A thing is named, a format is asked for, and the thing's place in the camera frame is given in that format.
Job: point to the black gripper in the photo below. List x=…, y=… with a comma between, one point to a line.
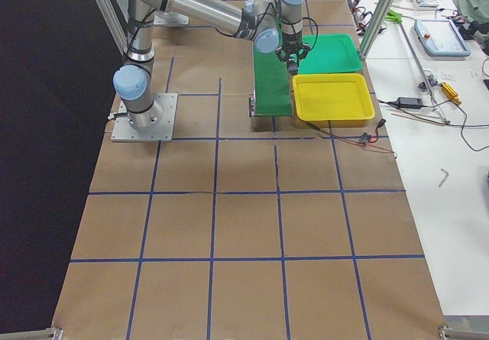
x=290, y=46

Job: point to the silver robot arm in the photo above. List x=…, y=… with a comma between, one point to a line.
x=203, y=69

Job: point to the green conveyor belt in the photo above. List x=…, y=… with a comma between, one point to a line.
x=271, y=95

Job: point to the green plastic tray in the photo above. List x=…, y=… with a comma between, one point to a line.
x=333, y=53

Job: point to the yellow plastic tray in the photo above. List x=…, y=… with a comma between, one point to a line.
x=338, y=97

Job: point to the small circuit board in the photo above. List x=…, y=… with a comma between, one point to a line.
x=365, y=138

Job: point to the black power adapter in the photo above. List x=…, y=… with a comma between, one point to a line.
x=410, y=103

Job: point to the blue teach pendant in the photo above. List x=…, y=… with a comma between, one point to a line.
x=440, y=38

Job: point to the gold resistor block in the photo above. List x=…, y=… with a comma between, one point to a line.
x=450, y=93

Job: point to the silver allen key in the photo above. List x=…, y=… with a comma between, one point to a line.
x=444, y=177

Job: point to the green handled reach grabber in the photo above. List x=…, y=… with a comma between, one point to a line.
x=397, y=18

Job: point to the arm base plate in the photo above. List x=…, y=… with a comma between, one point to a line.
x=170, y=19
x=156, y=124

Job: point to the aluminium frame post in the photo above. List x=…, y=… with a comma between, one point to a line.
x=372, y=31

